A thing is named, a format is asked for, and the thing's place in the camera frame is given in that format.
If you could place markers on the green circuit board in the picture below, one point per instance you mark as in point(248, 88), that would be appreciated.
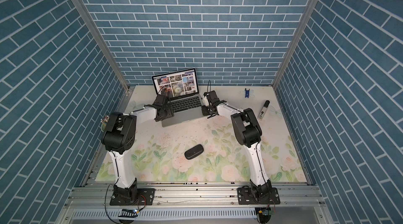
point(267, 212)
point(129, 213)

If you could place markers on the aluminium rail frame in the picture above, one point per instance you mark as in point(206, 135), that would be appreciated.
point(197, 203)

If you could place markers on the floral table mat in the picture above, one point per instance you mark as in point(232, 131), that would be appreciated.
point(206, 150)

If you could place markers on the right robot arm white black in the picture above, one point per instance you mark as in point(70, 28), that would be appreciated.
point(248, 133)

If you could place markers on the blue binder clip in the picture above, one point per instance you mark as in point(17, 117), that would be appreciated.
point(247, 93)

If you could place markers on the black wireless mouse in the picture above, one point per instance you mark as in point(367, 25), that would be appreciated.
point(194, 152)

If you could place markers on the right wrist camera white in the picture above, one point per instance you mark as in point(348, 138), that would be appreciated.
point(205, 99)

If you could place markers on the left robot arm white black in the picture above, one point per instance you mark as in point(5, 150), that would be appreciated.
point(118, 139)

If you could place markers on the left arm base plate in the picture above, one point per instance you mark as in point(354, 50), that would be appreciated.
point(146, 196)

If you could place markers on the green pencil cup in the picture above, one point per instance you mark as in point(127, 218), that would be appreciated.
point(104, 122)

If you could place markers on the green circuit board left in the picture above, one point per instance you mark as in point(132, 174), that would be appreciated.
point(129, 213)

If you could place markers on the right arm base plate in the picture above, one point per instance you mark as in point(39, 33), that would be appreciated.
point(247, 197)

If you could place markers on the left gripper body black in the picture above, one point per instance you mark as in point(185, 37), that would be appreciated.
point(168, 113)

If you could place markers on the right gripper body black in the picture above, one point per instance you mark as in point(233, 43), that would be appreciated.
point(206, 111)

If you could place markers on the silver laptop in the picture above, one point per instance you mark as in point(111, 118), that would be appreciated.
point(183, 90)

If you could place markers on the green circuit board right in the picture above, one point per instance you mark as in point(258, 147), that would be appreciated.
point(267, 212)

